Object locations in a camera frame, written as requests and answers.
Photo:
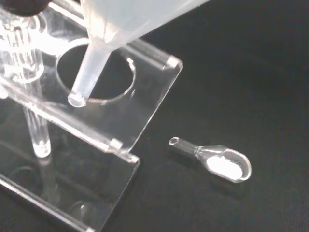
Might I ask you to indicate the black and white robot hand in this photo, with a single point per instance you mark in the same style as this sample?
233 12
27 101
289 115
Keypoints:
21 7

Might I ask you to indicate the clear acrylic funnel stand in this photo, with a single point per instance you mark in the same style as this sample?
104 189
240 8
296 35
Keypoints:
149 96

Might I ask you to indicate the black bench cloth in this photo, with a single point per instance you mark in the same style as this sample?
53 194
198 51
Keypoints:
241 72

